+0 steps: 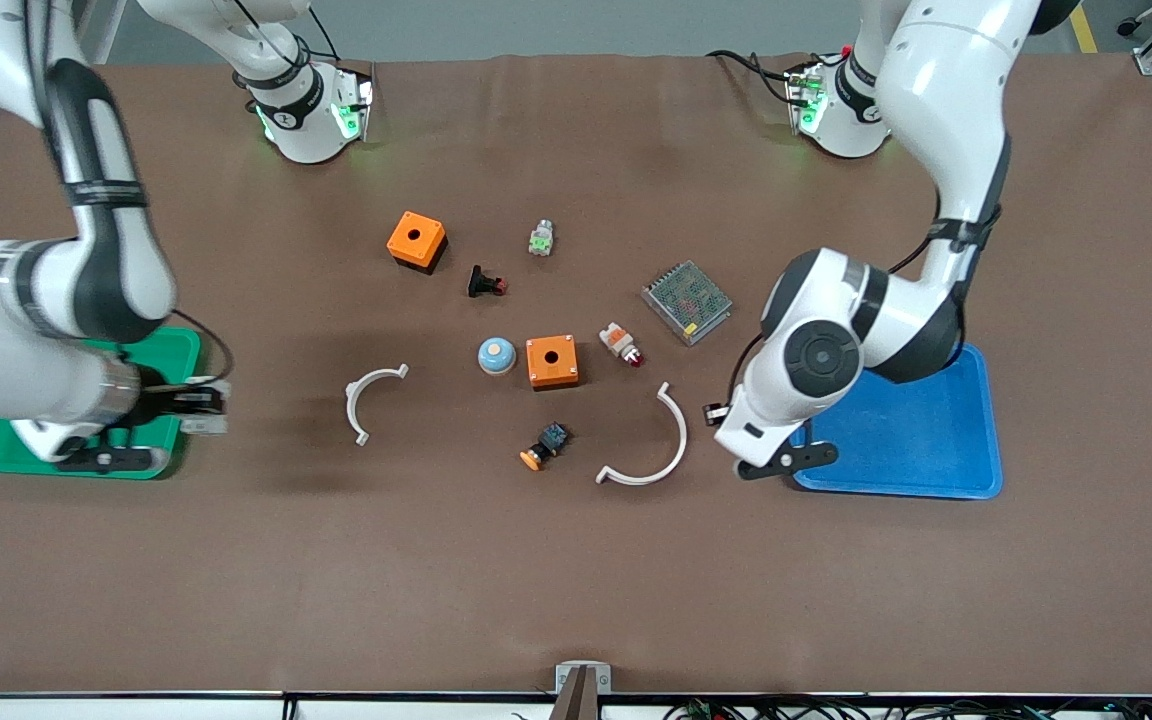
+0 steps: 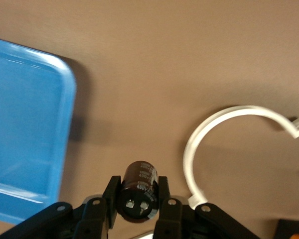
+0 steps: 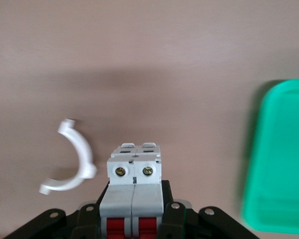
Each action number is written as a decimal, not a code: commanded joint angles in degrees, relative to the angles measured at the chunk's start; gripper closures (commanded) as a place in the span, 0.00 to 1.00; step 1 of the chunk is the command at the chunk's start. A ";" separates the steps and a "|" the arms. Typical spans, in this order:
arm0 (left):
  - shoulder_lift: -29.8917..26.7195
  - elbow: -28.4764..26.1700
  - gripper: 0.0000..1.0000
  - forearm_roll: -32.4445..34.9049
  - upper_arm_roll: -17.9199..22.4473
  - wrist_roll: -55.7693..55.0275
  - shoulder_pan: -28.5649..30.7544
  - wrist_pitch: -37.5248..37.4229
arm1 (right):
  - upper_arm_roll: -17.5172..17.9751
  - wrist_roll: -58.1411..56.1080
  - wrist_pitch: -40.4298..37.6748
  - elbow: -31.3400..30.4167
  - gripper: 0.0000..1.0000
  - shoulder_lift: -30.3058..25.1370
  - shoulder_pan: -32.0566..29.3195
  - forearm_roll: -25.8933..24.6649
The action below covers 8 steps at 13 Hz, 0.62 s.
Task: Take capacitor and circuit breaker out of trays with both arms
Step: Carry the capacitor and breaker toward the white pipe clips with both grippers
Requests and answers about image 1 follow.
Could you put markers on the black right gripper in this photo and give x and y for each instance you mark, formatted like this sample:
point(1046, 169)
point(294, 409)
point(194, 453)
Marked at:
point(160, 402)

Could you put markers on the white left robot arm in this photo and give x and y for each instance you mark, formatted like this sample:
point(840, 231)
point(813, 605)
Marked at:
point(836, 350)

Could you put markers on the arm base connector panel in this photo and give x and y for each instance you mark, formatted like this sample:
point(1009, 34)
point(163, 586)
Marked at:
point(806, 100)
point(354, 105)

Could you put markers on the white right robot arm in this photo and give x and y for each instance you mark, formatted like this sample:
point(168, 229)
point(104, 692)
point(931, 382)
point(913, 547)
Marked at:
point(46, 300)

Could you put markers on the green plastic tray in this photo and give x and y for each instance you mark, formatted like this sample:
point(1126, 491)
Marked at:
point(176, 348)

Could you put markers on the metal mesh power supply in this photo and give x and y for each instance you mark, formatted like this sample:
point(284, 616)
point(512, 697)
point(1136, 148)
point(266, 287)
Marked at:
point(687, 301)

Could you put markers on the red indicator lamp orange body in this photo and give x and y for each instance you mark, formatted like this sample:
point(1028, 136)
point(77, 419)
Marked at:
point(620, 343)

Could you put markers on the orange push button blue body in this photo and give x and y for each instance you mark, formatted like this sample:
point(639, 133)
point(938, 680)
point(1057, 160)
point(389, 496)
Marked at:
point(543, 448)

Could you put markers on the blue plastic tray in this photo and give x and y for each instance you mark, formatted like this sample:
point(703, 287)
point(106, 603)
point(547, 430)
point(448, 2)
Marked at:
point(916, 450)

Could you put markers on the brown table mat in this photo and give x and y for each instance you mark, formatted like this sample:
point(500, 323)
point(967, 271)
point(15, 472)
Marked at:
point(576, 570)

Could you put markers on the blue dome buzzer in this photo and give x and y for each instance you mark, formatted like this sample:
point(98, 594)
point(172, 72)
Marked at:
point(497, 355)

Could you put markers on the orange button box black base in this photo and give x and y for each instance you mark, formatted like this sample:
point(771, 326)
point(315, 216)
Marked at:
point(414, 238)

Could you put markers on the black red push button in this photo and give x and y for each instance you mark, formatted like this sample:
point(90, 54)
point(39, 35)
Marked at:
point(482, 282)

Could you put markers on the large white arc bracket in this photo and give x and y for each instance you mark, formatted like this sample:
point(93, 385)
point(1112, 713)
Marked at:
point(678, 445)

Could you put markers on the small white arc bracket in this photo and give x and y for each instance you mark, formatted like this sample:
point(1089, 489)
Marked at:
point(354, 400)

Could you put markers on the white green switch module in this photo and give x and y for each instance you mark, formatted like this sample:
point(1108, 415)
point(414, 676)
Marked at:
point(540, 239)

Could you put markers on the grey metal camera bracket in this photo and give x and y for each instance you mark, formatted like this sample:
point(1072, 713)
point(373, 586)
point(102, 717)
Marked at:
point(583, 678)

